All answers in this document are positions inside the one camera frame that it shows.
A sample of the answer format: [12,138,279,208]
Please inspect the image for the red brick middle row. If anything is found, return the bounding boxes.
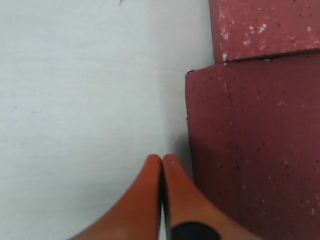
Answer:
[209,0,320,63]

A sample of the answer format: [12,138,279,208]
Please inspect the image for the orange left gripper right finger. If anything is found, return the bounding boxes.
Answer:
[162,154,223,240]

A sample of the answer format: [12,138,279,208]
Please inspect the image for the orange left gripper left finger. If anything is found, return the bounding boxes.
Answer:
[73,154,162,240]

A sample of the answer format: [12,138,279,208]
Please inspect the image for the red brick front left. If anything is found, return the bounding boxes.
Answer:
[186,53,320,240]

